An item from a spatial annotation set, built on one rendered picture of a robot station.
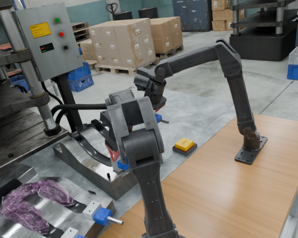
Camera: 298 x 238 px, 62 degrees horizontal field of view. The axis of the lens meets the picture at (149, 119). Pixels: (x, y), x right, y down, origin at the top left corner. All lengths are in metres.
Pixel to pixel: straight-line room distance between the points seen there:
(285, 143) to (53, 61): 1.32
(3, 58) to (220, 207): 1.20
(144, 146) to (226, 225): 0.44
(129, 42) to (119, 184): 3.96
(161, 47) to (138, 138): 5.05
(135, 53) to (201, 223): 4.15
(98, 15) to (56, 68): 7.25
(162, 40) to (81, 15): 3.70
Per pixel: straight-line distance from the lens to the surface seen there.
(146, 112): 0.51
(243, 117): 1.01
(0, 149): 1.68
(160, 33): 5.45
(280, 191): 0.97
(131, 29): 4.70
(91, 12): 8.70
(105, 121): 0.87
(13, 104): 1.53
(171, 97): 1.64
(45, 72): 1.63
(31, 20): 1.61
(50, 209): 0.93
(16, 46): 1.44
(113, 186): 0.93
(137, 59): 4.80
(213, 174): 1.01
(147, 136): 0.50
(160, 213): 0.61
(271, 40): 4.69
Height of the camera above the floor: 1.47
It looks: 28 degrees down
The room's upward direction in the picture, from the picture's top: 11 degrees counter-clockwise
